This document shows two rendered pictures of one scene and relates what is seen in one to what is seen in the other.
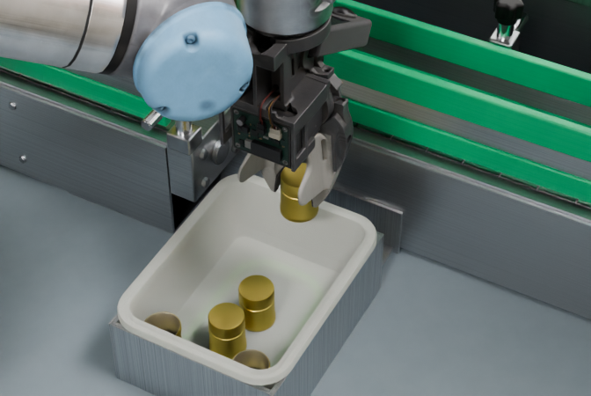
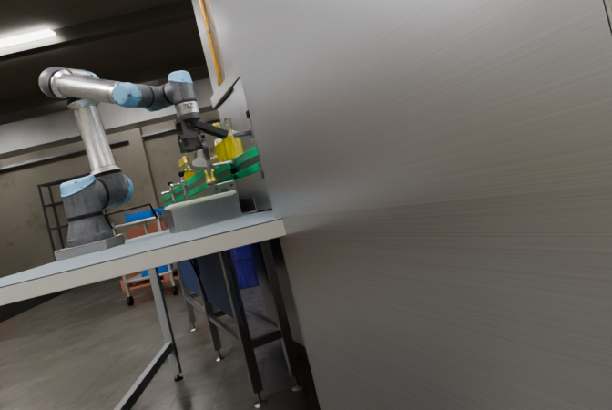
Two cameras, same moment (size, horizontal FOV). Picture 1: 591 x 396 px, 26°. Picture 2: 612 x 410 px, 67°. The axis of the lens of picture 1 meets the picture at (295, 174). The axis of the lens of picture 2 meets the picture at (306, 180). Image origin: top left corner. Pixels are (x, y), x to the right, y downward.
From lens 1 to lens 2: 155 cm
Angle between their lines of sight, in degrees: 56
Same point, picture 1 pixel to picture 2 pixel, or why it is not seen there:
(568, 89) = not seen: hidden behind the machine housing
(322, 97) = (194, 134)
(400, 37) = not seen: hidden behind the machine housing
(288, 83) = (185, 129)
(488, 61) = not seen: hidden behind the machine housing
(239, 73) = (126, 90)
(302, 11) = (181, 108)
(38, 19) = (100, 87)
